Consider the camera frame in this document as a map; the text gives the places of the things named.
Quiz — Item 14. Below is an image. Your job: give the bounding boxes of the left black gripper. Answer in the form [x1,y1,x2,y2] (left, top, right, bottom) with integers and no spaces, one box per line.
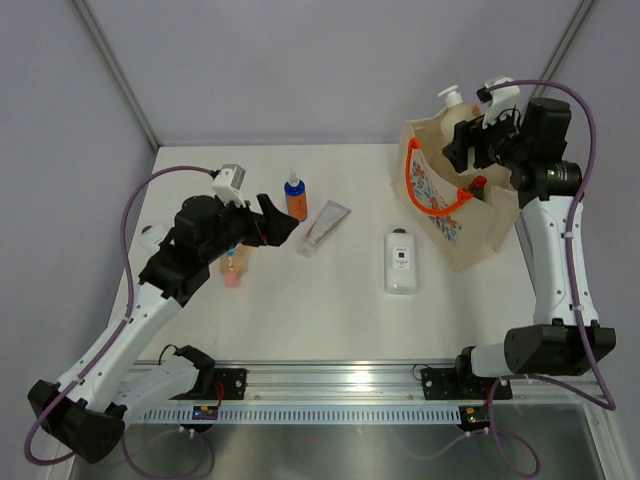
[201,193,298,264]

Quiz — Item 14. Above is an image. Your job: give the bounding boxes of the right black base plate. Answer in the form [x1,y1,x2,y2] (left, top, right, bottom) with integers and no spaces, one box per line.
[420,367,496,401]

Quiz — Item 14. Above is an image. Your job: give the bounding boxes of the cream pump bottle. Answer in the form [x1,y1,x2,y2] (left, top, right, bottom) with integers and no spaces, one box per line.
[438,85,481,143]

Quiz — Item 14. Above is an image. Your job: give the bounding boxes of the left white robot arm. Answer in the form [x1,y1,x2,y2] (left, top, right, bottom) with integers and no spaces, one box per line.
[28,194,299,464]

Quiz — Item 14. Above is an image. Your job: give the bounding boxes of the left aluminium frame post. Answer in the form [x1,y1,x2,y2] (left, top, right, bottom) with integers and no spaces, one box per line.
[68,0,162,154]

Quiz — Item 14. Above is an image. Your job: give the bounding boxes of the clear squeeze tube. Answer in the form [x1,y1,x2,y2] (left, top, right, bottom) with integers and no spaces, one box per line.
[298,200,351,257]

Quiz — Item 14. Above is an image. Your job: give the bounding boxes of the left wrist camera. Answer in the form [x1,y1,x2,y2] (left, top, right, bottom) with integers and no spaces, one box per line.
[212,164,246,208]

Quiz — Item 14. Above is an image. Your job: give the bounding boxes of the canvas tote bag orange handles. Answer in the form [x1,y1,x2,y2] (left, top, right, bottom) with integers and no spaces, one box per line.
[391,113,520,271]

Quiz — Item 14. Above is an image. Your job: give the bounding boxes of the aluminium mounting rail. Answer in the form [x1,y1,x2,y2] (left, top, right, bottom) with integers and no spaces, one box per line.
[124,360,609,405]

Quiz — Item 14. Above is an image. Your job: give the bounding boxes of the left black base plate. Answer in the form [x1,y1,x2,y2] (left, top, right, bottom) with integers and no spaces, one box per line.
[189,367,248,401]

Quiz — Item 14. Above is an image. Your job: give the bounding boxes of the peach bottle pink cap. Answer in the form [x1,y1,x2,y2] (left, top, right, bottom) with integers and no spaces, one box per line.
[219,243,250,288]

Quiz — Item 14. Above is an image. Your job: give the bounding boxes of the right aluminium frame post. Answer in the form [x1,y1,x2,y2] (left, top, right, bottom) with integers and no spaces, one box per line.
[538,0,599,83]

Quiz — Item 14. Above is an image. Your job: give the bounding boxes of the orange blue spray bottle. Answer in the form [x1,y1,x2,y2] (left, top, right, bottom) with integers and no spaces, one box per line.
[284,171,308,222]

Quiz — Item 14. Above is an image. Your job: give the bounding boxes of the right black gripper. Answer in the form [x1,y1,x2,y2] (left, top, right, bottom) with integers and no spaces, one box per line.
[442,103,528,175]

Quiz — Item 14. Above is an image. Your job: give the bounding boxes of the white slotted cable duct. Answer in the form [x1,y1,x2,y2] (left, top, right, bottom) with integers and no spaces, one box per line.
[134,404,461,425]

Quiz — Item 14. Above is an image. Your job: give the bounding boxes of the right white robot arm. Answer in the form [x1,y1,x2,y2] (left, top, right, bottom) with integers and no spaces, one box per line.
[422,98,616,399]

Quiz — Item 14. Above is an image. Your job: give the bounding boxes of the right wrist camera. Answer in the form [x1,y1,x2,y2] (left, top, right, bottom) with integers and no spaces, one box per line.
[476,76,520,129]

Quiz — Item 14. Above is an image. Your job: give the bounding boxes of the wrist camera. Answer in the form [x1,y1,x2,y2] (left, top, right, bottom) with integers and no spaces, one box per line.
[212,164,246,208]
[476,76,520,129]

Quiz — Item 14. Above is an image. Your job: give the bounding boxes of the aluminium frame post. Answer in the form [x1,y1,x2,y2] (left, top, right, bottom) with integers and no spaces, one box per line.
[538,0,599,83]
[68,0,162,154]

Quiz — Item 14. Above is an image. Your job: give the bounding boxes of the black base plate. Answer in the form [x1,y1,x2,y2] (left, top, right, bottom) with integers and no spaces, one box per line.
[189,367,248,401]
[420,367,496,401]

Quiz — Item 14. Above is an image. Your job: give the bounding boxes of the green bottle red cap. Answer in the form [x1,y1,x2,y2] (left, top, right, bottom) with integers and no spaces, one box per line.
[465,175,487,201]

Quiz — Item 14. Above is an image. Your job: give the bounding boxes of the white rectangular bottle black cap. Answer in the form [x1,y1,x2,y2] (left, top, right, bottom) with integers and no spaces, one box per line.
[384,229,419,295]

